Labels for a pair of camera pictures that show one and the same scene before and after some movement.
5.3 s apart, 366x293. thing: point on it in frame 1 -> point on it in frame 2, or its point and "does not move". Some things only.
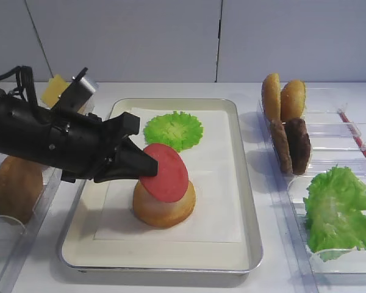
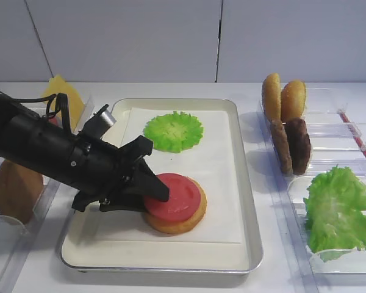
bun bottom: (158, 213) -> (181, 226)
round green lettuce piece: (180, 130) does not move
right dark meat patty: (299, 144) does not move
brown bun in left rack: (17, 187) does not move
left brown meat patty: (280, 140) does not move
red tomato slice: (171, 184) -> (184, 199)
